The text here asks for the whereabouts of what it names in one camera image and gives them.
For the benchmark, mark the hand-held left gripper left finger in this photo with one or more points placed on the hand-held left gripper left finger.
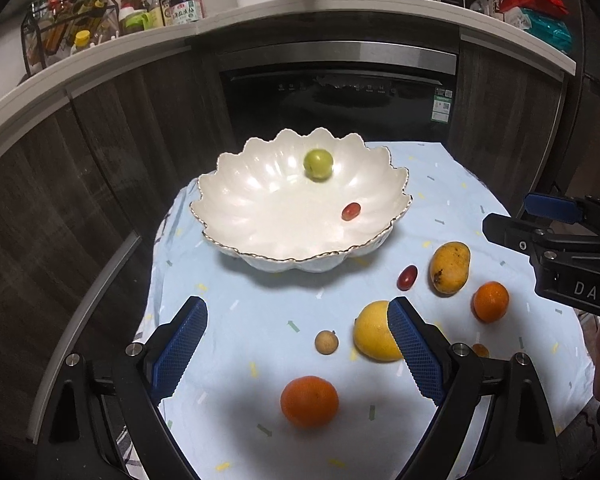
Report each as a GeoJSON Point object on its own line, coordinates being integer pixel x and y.
{"type": "Point", "coordinates": [180, 345]}

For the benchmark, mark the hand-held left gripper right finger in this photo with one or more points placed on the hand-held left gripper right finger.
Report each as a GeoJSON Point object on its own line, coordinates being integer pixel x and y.
{"type": "Point", "coordinates": [415, 350]}

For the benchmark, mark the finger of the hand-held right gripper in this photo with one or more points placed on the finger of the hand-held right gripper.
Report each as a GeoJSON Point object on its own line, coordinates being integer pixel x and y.
{"type": "Point", "coordinates": [550, 207]}
{"type": "Point", "coordinates": [515, 235]}

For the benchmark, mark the yellow lemon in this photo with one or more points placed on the yellow lemon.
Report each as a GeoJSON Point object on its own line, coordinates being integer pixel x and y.
{"type": "Point", "coordinates": [372, 332]}

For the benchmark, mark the brown longan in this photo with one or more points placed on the brown longan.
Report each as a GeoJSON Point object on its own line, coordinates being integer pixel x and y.
{"type": "Point", "coordinates": [326, 342]}
{"type": "Point", "coordinates": [480, 350]}

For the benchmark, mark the orange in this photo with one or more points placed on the orange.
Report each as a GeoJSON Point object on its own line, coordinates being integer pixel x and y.
{"type": "Point", "coordinates": [309, 402]}
{"type": "Point", "coordinates": [490, 301]}

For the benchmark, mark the white scalloped bowl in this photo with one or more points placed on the white scalloped bowl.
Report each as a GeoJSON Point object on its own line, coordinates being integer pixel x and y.
{"type": "Point", "coordinates": [270, 210]}

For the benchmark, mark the red grape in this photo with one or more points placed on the red grape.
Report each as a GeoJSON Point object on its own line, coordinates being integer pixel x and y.
{"type": "Point", "coordinates": [407, 277]}
{"type": "Point", "coordinates": [351, 210]}

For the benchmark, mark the yellow mango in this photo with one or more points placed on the yellow mango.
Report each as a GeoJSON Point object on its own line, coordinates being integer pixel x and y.
{"type": "Point", "coordinates": [449, 267]}

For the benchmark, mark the light blue patterned tablecloth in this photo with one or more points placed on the light blue patterned tablecloth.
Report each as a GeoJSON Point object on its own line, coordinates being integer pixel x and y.
{"type": "Point", "coordinates": [260, 320]}

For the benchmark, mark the dark wood cabinet door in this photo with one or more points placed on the dark wood cabinet door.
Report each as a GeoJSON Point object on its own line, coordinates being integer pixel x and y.
{"type": "Point", "coordinates": [40, 220]}
{"type": "Point", "coordinates": [155, 135]}
{"type": "Point", "coordinates": [505, 110]}

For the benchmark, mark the teal plastic package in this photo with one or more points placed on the teal plastic package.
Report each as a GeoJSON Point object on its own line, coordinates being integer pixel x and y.
{"type": "Point", "coordinates": [547, 30]}

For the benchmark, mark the green round fruit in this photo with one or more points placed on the green round fruit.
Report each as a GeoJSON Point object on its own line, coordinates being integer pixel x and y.
{"type": "Point", "coordinates": [318, 163]}

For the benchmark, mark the black built-in dishwasher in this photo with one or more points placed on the black built-in dishwasher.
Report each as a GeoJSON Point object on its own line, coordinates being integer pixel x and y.
{"type": "Point", "coordinates": [340, 110]}

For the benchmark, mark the white kitchen countertop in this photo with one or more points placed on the white kitchen countertop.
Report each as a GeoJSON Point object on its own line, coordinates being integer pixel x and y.
{"type": "Point", "coordinates": [130, 47]}

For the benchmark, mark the yellow cap bottle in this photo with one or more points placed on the yellow cap bottle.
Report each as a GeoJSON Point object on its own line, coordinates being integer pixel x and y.
{"type": "Point", "coordinates": [80, 42]}

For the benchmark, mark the green plastic cup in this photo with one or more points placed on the green plastic cup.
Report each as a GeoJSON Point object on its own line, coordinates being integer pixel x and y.
{"type": "Point", "coordinates": [135, 21]}

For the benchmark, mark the small sauce bottle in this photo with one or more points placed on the small sauce bottle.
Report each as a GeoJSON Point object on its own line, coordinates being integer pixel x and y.
{"type": "Point", "coordinates": [155, 7]}

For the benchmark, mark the red lid jar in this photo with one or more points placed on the red lid jar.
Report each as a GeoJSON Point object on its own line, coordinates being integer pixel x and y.
{"type": "Point", "coordinates": [132, 1]}

